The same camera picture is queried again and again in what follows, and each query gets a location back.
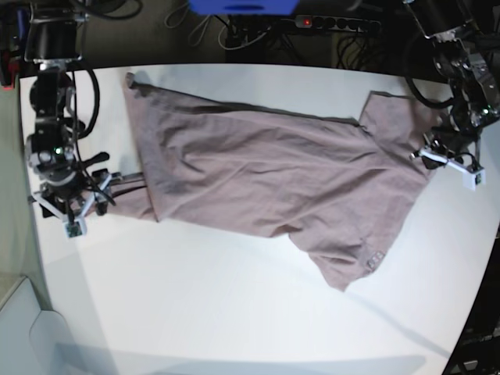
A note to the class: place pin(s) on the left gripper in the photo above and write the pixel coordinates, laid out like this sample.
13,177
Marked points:
455,137

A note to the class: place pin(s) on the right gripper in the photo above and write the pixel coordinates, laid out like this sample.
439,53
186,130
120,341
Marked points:
71,190

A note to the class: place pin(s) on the mauve t-shirt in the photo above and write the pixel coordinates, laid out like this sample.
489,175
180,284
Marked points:
339,189

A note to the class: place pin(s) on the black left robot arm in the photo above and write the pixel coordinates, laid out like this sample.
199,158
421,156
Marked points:
462,55

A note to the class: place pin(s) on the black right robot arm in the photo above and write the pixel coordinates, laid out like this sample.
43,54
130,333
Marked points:
52,150

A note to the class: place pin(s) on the black power strip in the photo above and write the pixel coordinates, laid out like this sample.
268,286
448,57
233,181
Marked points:
331,23

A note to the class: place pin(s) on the red and blue clamp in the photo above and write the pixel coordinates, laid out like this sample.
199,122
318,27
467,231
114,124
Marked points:
14,30

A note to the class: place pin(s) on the blue box overhead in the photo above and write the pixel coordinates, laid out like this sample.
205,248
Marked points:
243,7

